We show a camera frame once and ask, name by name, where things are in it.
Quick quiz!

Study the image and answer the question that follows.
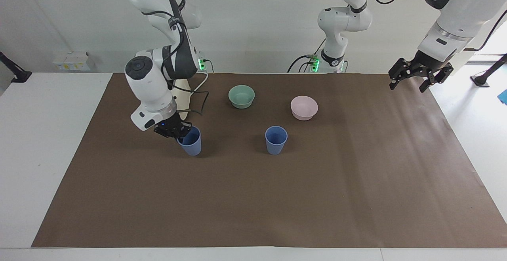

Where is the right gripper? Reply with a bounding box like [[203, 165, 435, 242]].
[[153, 110, 194, 140]]

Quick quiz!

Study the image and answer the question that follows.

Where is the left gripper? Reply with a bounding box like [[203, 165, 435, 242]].
[[388, 50, 454, 93]]

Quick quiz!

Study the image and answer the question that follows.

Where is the blue plastic cup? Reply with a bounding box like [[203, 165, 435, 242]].
[[176, 126, 202, 157], [265, 126, 288, 156]]

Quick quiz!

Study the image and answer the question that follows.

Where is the black stand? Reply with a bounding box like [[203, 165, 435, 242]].
[[470, 53, 507, 87], [0, 51, 32, 84]]

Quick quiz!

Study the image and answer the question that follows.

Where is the green plastic bowl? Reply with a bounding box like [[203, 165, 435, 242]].
[[228, 85, 255, 109]]

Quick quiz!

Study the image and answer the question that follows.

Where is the pink plastic bowl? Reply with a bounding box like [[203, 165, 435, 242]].
[[290, 95, 319, 121]]

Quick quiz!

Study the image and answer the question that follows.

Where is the white cable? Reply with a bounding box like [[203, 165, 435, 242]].
[[189, 72, 209, 95]]

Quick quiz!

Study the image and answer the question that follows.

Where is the white wall box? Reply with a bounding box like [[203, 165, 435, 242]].
[[53, 51, 96, 72]]

